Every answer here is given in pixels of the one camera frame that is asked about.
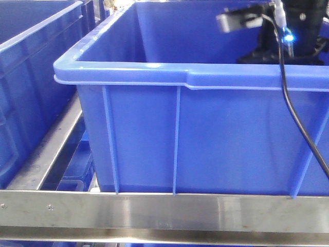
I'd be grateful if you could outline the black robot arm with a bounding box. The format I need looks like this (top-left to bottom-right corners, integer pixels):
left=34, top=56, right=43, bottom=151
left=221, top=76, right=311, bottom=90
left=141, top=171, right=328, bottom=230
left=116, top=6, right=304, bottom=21
left=237, top=1, right=328, bottom=65

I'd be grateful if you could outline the large blue shelf crate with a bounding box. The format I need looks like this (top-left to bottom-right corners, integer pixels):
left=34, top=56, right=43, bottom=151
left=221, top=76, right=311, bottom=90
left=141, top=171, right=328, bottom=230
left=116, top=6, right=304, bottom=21
left=54, top=1, right=328, bottom=197

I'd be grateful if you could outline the left blue shelf crate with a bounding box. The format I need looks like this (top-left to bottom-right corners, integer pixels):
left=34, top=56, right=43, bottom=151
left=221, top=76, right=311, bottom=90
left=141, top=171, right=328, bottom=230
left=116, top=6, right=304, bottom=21
left=1, top=1, right=82, bottom=188

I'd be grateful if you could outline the black cable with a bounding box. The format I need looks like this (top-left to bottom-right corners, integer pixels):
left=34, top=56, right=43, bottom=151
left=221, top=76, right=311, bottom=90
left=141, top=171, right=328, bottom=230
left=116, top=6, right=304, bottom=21
left=261, top=14, right=329, bottom=180

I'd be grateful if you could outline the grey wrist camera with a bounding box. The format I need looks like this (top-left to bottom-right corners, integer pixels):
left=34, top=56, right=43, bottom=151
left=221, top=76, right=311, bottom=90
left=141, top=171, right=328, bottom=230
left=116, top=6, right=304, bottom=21
left=216, top=5, right=264, bottom=33

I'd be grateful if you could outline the stainless steel shelf rail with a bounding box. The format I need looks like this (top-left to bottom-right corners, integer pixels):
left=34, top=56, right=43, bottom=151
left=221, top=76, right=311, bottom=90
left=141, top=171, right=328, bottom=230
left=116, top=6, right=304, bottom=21
left=1, top=190, right=328, bottom=246

